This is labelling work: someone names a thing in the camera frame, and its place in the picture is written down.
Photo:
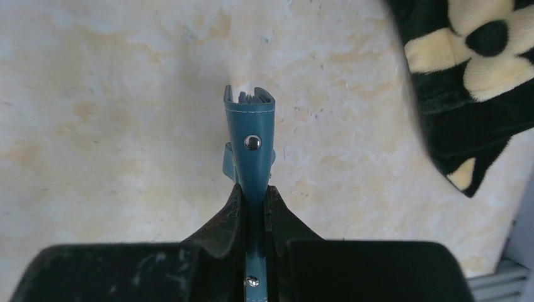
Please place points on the black floral blanket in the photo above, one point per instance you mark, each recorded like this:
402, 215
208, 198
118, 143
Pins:
471, 67

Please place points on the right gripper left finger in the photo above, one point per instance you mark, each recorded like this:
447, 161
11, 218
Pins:
206, 266

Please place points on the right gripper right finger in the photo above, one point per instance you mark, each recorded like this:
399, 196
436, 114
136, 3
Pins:
302, 266

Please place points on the aluminium front rail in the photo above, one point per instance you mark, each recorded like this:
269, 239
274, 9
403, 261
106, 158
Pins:
511, 281

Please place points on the blue card holder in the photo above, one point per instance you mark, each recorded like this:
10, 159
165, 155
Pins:
248, 158

